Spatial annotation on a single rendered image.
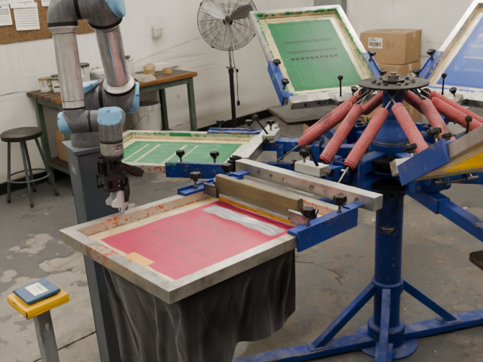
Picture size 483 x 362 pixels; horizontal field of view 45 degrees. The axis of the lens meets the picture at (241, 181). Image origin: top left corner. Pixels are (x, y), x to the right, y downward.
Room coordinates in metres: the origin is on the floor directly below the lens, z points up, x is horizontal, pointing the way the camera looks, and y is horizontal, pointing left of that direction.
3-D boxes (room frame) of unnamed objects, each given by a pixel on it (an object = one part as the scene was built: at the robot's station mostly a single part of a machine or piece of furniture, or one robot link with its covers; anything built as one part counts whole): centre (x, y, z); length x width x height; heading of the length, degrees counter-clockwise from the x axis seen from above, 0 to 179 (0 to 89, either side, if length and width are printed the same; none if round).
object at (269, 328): (1.59, 0.01, 0.74); 0.46 x 0.04 x 0.42; 132
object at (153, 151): (2.77, 0.19, 1.05); 1.08 x 0.61 x 0.23; 72
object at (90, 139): (2.21, 0.57, 1.25); 0.15 x 0.15 x 0.10
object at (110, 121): (1.87, 0.42, 1.34); 0.09 x 0.08 x 0.11; 4
